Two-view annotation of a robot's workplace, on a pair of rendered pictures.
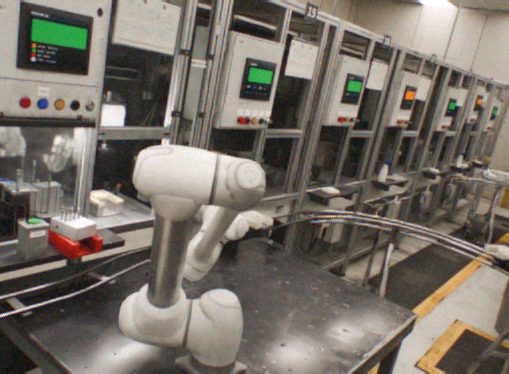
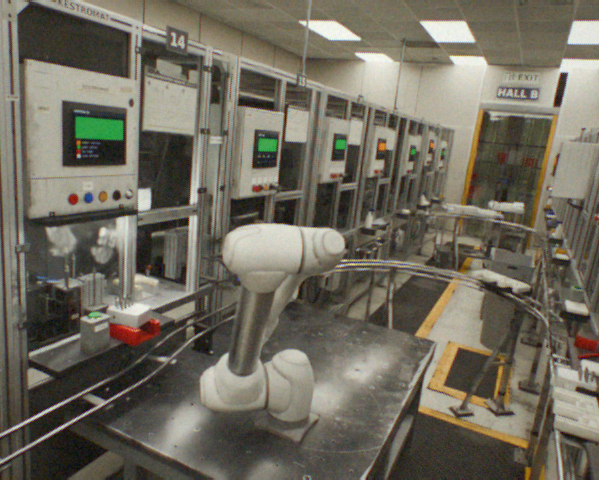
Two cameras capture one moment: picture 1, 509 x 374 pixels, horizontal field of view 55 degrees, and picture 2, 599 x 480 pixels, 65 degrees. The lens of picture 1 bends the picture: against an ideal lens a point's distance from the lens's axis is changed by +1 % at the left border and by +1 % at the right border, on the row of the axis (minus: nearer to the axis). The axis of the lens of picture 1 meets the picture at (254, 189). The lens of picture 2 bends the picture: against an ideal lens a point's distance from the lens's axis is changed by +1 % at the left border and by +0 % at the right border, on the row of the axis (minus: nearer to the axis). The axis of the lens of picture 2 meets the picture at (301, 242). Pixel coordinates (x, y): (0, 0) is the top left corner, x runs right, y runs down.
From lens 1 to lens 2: 0.32 m
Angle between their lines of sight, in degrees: 10
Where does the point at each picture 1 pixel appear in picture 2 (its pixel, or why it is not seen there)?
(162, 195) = (257, 271)
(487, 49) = (426, 97)
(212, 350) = (292, 406)
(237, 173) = (324, 242)
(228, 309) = (302, 366)
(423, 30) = (368, 84)
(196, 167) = (286, 242)
